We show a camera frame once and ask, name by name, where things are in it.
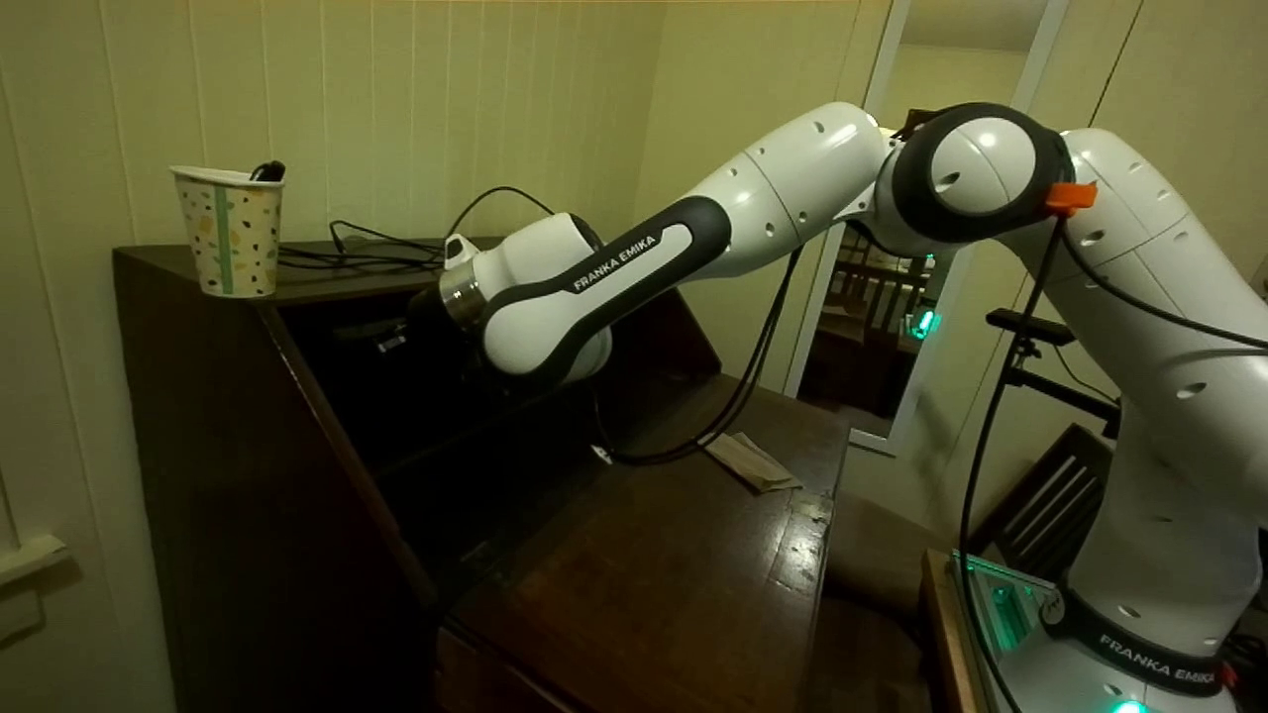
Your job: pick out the white dotted paper cup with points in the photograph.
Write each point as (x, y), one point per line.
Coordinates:
(235, 233)

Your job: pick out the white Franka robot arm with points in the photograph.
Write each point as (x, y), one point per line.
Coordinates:
(1169, 560)

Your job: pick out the black object in cup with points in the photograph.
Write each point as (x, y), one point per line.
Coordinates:
(267, 171)

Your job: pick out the beige paper envelope stack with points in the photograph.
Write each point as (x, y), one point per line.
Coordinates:
(750, 460)

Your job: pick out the dark wooden secretary desk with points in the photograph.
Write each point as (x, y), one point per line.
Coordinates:
(354, 515)

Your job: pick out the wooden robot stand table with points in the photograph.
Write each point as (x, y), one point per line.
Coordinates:
(951, 649)

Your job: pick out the wooden chair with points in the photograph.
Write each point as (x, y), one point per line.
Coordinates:
(1048, 515)

